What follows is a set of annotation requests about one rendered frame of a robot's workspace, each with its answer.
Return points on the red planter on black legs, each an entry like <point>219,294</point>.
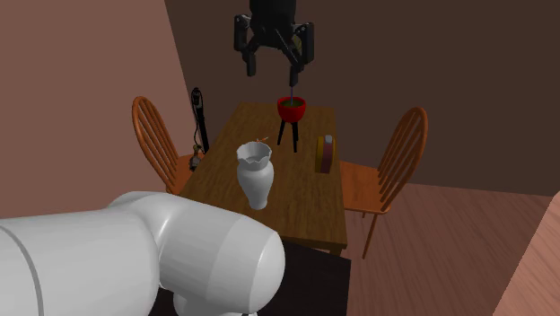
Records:
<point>291,111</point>

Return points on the orange wooden spindle chair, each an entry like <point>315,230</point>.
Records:
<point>153,140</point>
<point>372,184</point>

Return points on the small orange pen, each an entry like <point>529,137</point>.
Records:
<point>262,139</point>

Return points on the yellow and red box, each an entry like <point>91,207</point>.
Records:
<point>324,153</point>

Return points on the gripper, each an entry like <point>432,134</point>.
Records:
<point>274,17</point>

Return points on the white scalloped vase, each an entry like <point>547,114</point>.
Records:
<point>256,179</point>

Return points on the brown wooden table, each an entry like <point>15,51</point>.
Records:
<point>302,197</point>

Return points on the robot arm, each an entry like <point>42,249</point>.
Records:
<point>109,258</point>

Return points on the black upright vacuum cleaner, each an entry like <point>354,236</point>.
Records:
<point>200,122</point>

